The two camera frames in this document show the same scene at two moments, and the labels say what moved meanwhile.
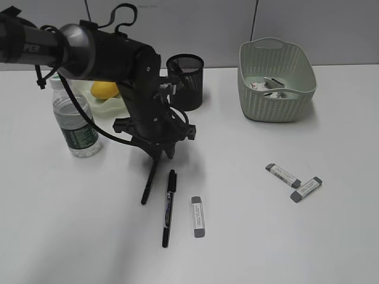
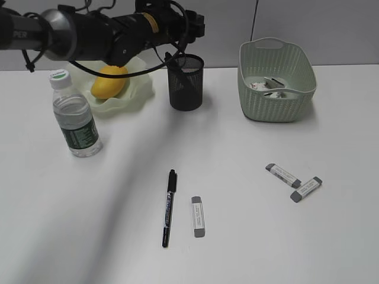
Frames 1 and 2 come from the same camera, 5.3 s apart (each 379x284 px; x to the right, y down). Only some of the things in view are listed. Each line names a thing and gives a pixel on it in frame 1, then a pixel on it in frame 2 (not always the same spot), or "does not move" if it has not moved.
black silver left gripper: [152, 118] -> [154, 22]
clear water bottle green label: [82, 138] does not move
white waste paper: [269, 83] does not move
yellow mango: [104, 89] does not move
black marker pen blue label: [172, 189] does not move
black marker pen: [149, 181] -> [167, 55]
